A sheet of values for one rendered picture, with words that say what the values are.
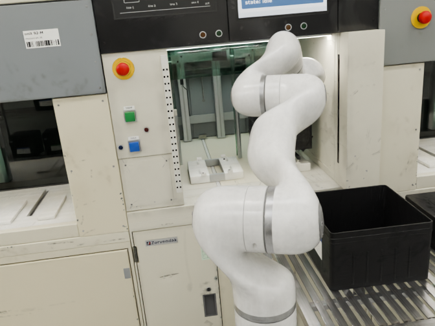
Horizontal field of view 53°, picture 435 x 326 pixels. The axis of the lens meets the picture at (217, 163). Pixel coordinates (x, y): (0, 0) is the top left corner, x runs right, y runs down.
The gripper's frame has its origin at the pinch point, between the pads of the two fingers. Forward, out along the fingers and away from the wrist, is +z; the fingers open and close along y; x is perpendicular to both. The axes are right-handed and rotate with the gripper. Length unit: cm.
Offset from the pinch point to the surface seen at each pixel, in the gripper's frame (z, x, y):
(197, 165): 3.2, -31.5, -34.3
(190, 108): 60, -18, -32
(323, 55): -13.1, 10.2, 14.4
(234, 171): -9.3, -31.4, -20.6
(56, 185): 12, -37, -95
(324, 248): -69, -35, -6
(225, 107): 60, -19, -14
